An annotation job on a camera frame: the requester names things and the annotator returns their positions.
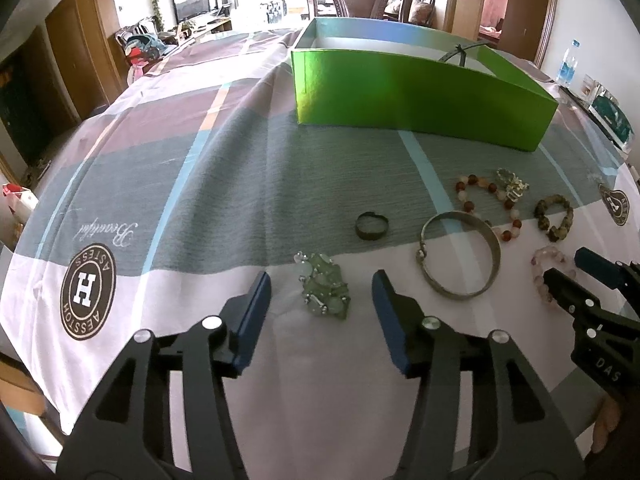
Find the person's right hand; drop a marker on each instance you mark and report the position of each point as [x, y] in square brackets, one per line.
[606, 427]

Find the pile of clothes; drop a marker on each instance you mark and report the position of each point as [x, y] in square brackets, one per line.
[145, 45]

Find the red and white paper bag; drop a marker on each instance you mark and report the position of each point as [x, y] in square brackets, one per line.
[17, 200]

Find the green cardboard box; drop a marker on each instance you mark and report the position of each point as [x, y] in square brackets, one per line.
[400, 90]

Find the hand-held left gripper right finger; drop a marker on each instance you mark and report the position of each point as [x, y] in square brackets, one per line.
[387, 325]

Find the small cardboard boxes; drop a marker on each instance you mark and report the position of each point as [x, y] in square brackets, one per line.
[589, 86]

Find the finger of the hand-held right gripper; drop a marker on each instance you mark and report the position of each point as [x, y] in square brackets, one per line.
[595, 262]
[567, 292]

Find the plaid tablecloth with round logos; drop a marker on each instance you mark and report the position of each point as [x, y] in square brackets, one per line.
[250, 170]

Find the green foil bag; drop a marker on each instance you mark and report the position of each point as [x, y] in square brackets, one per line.
[612, 115]

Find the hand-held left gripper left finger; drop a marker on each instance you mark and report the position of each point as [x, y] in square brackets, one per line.
[252, 320]

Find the plastic water bottle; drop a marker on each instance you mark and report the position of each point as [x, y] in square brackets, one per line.
[566, 67]

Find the black hair clip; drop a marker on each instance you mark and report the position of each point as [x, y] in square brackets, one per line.
[460, 51]

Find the silver bangle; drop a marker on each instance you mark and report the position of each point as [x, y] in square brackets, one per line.
[494, 252]

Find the dark entrance door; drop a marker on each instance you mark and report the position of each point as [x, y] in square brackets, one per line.
[25, 105]

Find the wooden television cabinet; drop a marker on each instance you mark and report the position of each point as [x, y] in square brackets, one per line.
[215, 25]

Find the patterned sofa cushion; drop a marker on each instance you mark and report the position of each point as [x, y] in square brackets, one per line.
[422, 12]

